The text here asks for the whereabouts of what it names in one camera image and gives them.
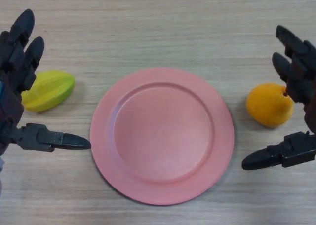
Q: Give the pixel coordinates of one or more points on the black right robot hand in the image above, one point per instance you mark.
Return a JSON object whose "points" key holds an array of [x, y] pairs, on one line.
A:
{"points": [[300, 67]]}

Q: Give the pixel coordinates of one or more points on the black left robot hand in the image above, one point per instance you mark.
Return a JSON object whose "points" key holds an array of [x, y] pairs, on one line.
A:
{"points": [[11, 104]]}

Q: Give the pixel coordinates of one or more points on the yellow green starfruit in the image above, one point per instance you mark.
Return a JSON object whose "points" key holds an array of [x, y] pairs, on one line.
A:
{"points": [[51, 91]]}

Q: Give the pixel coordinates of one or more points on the pink round plate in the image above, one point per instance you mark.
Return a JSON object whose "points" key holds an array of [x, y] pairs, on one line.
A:
{"points": [[163, 138]]}

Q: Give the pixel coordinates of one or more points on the orange yellow pear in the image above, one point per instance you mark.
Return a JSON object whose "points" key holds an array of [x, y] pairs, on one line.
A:
{"points": [[267, 106]]}

